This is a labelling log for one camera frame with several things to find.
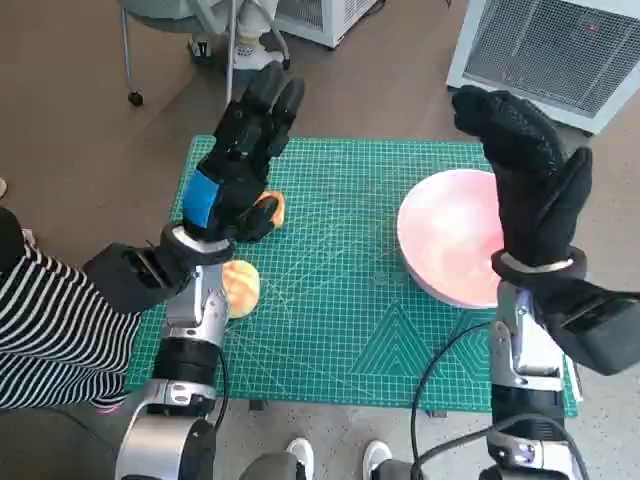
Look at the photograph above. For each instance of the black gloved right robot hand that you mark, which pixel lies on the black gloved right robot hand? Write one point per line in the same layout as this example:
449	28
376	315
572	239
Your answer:
530	190

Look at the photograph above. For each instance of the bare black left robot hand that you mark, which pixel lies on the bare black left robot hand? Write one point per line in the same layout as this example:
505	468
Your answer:
235	165

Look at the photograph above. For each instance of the long toy bread loaf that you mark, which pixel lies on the long toy bread loaf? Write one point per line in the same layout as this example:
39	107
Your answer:
280	212

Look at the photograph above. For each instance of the pink bowl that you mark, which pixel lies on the pink bowl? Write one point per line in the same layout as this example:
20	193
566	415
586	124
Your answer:
440	235

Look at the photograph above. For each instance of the round toy bread bun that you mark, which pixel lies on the round toy bread bun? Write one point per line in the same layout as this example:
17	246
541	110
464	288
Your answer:
245	290

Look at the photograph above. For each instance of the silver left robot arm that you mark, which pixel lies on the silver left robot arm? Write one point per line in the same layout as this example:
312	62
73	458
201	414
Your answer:
190	310

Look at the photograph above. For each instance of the person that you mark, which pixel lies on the person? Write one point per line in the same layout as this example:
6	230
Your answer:
250	40
50	325
300	452

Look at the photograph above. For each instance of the large white mesh cabinet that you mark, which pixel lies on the large white mesh cabinet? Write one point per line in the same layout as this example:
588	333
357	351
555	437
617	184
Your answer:
550	50

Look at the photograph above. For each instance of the green cutting mat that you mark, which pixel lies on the green cutting mat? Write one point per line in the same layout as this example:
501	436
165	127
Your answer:
325	300

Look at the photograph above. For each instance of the grey office chair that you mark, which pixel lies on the grey office chair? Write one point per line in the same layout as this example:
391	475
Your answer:
160	15

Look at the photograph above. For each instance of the small white mesh cabinet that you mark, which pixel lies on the small white mesh cabinet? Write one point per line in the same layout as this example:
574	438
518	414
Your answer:
330	20

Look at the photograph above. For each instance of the black table clamp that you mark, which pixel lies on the black table clamp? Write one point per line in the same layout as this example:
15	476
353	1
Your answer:
257	405

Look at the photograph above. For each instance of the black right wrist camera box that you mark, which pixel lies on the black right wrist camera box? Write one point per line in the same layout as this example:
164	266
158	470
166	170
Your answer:
600	330

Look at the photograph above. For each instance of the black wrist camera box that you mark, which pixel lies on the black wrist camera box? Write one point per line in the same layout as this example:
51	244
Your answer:
120	280
600	330

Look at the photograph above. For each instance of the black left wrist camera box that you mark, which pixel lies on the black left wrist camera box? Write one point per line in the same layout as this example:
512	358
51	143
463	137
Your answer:
120	280

